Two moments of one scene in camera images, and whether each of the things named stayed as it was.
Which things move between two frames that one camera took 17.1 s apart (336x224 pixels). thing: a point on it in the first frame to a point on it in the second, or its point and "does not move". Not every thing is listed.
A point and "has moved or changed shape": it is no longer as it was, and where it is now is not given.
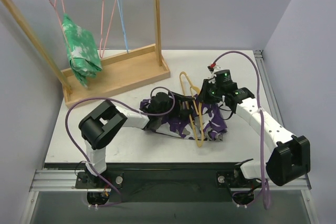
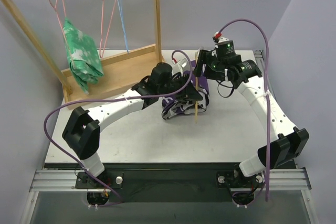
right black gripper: [205, 94] to [202, 63]
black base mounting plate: [169, 186] does not move
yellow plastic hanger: [191, 95] to [196, 82]
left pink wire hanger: [53, 5] does not move
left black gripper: [182, 107] to [189, 94]
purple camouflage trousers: [206, 123] has moved or changed shape
